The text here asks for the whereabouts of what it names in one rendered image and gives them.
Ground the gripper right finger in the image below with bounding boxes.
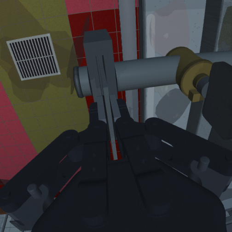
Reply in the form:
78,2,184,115
116,99,232,197

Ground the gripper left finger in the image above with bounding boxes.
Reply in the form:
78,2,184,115
0,102,110,213

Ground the brass draw-off cock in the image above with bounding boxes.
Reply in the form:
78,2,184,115
165,46,214,103

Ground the grey spout pipe with socket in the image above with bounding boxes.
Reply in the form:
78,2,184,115
73,29,232,119

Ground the white floor drain grate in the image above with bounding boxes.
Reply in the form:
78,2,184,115
6,33,61,81

